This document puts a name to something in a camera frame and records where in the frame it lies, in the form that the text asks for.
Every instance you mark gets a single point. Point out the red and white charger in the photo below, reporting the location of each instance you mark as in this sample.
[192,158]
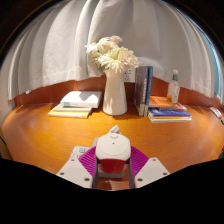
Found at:
[112,151]

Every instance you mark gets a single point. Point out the clear plastic drink bottle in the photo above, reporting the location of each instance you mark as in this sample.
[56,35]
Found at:
[173,88]

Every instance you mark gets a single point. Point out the grey upright book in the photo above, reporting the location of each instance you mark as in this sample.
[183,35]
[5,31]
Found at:
[140,90]

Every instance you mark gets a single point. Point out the white wall socket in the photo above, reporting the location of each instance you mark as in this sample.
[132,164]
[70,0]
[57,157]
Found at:
[130,75]

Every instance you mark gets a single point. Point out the red booklet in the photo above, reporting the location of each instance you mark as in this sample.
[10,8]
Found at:
[217,112]

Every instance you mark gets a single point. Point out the blue upright book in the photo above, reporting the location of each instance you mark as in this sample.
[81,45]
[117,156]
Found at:
[148,86]

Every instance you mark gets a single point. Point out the orange flat book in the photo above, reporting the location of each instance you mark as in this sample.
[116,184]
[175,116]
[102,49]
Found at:
[160,101]

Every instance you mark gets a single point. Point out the yellow-edged flat book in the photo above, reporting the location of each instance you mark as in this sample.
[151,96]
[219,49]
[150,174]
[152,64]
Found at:
[68,113]

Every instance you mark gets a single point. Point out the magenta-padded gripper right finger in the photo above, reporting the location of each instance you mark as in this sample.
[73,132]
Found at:
[151,173]

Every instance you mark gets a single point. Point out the white ceramic vase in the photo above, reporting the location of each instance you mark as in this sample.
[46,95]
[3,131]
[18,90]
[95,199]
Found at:
[115,96]

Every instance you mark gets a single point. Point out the white curtain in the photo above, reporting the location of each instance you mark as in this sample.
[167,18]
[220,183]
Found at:
[60,43]

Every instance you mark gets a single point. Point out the white thin flat book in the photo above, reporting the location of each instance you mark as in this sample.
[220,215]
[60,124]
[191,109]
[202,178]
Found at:
[170,119]

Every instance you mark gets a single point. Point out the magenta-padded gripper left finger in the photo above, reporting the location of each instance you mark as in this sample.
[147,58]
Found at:
[75,173]

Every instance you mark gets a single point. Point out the red flat book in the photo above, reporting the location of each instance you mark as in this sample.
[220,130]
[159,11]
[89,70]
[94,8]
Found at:
[181,107]

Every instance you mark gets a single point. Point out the white pink flower bouquet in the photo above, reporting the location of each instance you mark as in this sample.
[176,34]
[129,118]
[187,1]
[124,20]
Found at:
[113,53]

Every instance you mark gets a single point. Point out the thick white book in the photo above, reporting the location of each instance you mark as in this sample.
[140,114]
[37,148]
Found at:
[81,99]

